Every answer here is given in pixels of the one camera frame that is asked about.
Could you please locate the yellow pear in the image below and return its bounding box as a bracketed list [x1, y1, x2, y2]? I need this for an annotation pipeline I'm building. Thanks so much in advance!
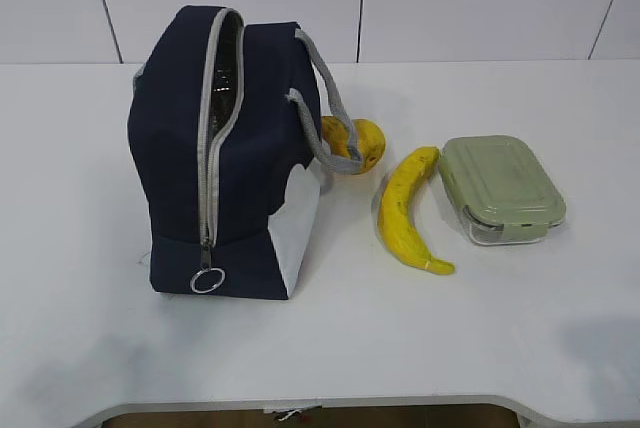
[322, 116, 386, 174]

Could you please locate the yellow banana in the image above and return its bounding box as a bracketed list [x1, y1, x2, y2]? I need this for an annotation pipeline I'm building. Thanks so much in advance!
[377, 146, 456, 276]

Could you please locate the navy blue lunch bag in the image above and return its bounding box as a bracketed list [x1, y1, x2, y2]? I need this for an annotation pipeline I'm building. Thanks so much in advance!
[127, 5, 363, 300]

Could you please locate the green lid glass container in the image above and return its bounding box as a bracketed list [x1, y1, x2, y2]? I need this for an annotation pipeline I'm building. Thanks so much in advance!
[438, 135, 566, 246]

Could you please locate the silver zipper pull ring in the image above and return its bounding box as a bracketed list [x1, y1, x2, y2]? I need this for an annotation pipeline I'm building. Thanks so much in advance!
[189, 267, 225, 294]

